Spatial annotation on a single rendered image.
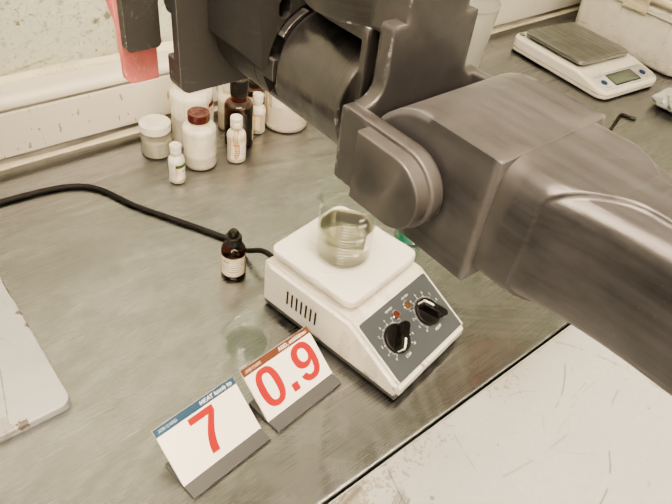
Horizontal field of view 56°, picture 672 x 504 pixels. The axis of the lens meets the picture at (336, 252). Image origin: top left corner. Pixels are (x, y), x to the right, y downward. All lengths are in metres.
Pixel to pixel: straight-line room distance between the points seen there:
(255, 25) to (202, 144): 0.61
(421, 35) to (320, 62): 0.05
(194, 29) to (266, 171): 0.61
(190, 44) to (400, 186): 0.16
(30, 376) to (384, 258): 0.38
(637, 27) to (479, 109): 1.35
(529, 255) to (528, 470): 0.46
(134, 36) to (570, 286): 0.25
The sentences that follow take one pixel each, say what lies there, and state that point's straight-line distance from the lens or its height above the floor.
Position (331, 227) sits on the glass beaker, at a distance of 0.63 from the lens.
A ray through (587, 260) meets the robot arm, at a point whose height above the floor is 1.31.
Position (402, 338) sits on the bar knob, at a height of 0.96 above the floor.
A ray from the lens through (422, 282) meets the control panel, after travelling 0.71.
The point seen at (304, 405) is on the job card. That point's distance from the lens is 0.66.
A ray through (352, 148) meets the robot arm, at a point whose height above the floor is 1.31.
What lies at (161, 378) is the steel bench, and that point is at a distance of 0.68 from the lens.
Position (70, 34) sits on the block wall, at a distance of 0.98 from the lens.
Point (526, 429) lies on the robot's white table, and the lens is 0.70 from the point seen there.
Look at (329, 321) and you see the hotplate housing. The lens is 0.67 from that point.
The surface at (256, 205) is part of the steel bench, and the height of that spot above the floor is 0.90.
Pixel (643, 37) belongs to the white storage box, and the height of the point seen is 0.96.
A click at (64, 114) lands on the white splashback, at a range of 0.98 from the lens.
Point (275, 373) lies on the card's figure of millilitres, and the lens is 0.65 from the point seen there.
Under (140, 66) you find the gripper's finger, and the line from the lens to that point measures 0.38.
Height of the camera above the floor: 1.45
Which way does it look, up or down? 42 degrees down
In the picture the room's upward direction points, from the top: 9 degrees clockwise
